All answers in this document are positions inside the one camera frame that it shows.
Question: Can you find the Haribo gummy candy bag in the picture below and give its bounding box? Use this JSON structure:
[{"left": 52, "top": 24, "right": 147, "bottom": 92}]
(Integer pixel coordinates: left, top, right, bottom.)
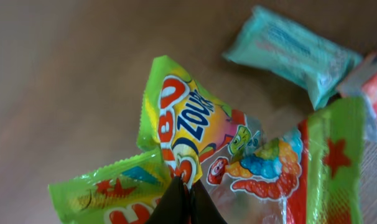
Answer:
[{"left": 49, "top": 56, "right": 365, "bottom": 223}]

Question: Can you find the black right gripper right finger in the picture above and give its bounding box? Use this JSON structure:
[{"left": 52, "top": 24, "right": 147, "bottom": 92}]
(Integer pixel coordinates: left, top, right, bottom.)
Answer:
[{"left": 190, "top": 180, "right": 226, "bottom": 224}]

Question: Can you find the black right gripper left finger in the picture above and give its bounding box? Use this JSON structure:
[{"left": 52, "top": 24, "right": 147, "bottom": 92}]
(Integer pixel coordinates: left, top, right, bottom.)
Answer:
[{"left": 146, "top": 177, "right": 190, "bottom": 224}]

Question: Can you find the red tissue pack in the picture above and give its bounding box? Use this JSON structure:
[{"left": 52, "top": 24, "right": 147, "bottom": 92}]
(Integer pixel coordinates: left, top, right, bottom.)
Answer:
[{"left": 337, "top": 53, "right": 377, "bottom": 142}]

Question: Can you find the teal wet wipes pack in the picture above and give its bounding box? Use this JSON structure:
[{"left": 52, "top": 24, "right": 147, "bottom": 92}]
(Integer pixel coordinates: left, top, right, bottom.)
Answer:
[{"left": 223, "top": 6, "right": 363, "bottom": 110}]

